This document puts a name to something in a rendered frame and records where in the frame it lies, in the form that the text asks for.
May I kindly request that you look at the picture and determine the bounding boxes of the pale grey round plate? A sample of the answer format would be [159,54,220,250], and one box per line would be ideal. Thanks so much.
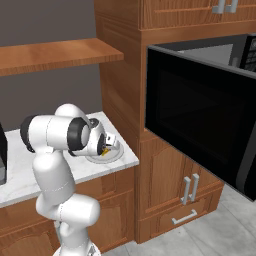
[84,139,125,165]

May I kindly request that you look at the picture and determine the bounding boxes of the wooden drawer front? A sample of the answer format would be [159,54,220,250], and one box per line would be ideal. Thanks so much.
[138,186,225,244]
[73,167,136,202]

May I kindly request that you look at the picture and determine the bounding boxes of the wooden wall shelf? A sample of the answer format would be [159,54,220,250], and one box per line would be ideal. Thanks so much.
[0,37,125,78]

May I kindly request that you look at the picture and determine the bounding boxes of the black countertop appliance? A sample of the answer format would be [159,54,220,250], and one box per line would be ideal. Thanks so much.
[0,122,9,186]

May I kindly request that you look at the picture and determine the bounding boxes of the black microwave door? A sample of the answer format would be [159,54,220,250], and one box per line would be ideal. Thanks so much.
[144,44,256,202]

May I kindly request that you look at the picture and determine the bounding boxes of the tall wooden cabinet housing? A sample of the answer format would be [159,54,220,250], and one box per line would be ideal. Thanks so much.
[93,0,256,245]

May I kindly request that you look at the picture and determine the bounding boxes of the wooden cupboard door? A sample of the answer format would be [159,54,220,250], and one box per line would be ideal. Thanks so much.
[221,0,256,23]
[139,137,195,220]
[190,159,225,203]
[85,188,136,253]
[0,219,62,256]
[141,0,222,30]

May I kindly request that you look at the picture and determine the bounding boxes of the silver cupboard handle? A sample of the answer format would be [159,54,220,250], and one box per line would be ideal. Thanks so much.
[188,172,201,203]
[212,0,227,15]
[180,176,192,206]
[225,0,239,14]

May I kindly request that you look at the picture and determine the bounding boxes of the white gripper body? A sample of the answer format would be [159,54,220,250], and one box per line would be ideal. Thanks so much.
[106,133,121,150]

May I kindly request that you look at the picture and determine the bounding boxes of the silver drawer handle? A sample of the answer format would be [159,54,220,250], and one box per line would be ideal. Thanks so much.
[171,208,199,225]

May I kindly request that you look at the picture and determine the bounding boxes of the black microwave oven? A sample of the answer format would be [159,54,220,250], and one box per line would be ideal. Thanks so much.
[156,32,256,73]

